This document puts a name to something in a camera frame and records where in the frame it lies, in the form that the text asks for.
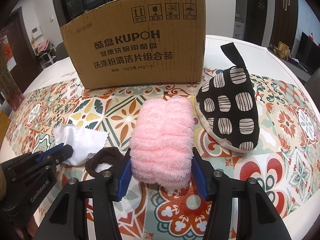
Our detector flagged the glass vase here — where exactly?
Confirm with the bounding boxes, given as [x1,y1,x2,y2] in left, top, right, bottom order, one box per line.
[0,74,25,111]

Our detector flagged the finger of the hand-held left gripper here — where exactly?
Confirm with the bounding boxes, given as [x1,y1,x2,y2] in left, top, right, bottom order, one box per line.
[32,142,65,163]
[44,144,74,167]

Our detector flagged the black white patterned pot holder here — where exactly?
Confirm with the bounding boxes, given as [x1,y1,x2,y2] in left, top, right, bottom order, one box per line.
[195,42,260,153]

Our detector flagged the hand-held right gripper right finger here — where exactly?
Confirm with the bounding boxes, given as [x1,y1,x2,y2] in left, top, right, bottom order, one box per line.
[191,147,293,240]

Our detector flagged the grey dining chair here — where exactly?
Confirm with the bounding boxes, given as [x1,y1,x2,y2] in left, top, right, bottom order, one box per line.
[54,42,71,62]
[303,67,320,91]

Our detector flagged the dark brown room door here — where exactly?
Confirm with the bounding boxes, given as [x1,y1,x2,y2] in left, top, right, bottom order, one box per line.
[7,7,33,68]

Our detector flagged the brown cardboard box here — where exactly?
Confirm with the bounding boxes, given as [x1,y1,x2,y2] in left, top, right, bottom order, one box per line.
[60,0,207,90]

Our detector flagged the yellow gift boxes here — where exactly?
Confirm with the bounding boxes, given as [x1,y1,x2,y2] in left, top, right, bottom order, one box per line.
[275,41,291,58]

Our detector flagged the white storage rack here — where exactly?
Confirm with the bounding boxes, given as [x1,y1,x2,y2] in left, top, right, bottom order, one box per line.
[35,44,55,66]

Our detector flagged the dark cabinet door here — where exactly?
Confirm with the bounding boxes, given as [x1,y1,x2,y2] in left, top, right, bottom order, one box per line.
[271,0,298,48]

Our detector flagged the white cloth with zigzag edge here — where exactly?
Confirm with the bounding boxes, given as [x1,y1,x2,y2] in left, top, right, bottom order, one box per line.
[53,124,110,167]

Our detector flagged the dark glass sliding door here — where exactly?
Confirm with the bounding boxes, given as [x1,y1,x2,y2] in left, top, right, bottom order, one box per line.
[50,0,175,28]

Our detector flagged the black television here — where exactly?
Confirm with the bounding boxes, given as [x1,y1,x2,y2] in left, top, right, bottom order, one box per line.
[296,31,320,74]

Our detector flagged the pink plush toy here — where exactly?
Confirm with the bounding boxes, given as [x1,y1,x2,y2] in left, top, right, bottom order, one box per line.
[37,40,50,52]

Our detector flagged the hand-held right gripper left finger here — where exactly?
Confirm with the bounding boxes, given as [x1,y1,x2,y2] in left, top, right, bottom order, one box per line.
[37,147,133,240]

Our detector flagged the dark wooden door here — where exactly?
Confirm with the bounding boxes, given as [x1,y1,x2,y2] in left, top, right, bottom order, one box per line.
[236,0,273,43]

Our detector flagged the brown hair tie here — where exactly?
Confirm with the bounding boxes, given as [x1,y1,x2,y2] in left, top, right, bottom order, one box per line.
[85,148,125,178]

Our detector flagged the person's left hand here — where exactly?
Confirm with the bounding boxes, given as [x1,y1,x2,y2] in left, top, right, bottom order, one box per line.
[10,212,40,240]

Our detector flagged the pink fluffy towel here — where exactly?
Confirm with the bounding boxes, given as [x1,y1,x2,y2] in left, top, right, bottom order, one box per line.
[131,99,194,189]

